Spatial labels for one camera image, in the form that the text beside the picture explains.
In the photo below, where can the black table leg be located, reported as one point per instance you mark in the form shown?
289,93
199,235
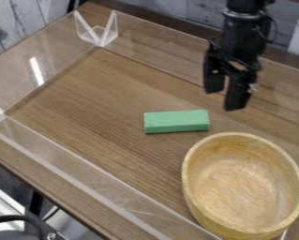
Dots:
36,203

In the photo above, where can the green rectangular block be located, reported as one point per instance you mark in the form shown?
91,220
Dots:
177,121

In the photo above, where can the clear acrylic tray walls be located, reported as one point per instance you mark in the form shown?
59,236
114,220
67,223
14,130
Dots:
76,85

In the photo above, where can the light wooden bowl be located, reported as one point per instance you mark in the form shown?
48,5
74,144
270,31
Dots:
241,186

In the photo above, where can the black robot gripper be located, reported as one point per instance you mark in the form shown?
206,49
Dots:
242,44

